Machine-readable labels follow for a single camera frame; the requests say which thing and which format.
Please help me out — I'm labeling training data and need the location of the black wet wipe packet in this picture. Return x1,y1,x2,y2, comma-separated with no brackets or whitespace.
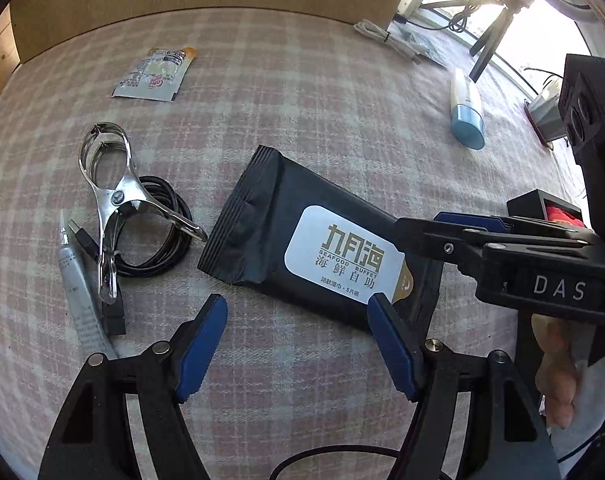
197,145,446,333

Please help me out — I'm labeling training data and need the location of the black tray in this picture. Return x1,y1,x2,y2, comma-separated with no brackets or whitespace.
507,188,586,226

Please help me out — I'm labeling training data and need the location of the grey plant pot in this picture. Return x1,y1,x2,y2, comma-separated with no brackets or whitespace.
530,85,568,141

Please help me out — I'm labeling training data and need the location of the checked tablecloth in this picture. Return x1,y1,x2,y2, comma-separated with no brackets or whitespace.
0,7,598,480

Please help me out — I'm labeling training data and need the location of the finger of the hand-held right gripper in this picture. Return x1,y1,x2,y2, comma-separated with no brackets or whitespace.
394,216,488,281
433,211,596,248

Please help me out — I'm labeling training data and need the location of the person's right hand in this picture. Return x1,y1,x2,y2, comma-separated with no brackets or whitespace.
531,312,591,428

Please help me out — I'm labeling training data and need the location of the red cloth bag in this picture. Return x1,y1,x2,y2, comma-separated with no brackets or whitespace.
545,200,584,224

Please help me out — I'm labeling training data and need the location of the white cable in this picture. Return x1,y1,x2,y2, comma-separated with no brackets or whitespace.
353,19,428,65

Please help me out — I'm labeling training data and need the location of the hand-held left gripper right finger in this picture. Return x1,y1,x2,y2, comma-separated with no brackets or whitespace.
367,292,563,480

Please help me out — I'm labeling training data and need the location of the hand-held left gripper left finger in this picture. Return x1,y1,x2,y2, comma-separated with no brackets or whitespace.
37,292,228,480

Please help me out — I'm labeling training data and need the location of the black coiled usb cable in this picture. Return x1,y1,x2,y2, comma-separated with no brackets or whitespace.
67,175,193,337

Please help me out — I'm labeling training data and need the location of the red pot saucer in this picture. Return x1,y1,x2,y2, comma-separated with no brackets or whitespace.
523,102,558,151

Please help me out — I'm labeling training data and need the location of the grey squeeze tube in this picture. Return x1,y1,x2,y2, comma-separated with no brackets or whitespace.
58,209,118,361

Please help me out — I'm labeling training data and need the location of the black tripod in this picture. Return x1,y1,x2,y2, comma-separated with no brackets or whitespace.
469,0,528,81

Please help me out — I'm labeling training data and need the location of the printed sauce packet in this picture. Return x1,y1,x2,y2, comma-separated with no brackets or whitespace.
111,46,198,103

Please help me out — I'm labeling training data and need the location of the white sunscreen bottle blue cap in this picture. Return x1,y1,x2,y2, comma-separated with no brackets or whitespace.
450,67,486,150

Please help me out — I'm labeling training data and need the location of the metal spring clamp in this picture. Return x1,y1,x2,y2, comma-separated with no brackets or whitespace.
78,122,208,306

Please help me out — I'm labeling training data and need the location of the wooden side panel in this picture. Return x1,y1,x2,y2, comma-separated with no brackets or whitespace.
0,5,23,126

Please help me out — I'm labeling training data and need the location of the black ring light cable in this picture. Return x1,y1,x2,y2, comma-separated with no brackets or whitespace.
397,0,488,33

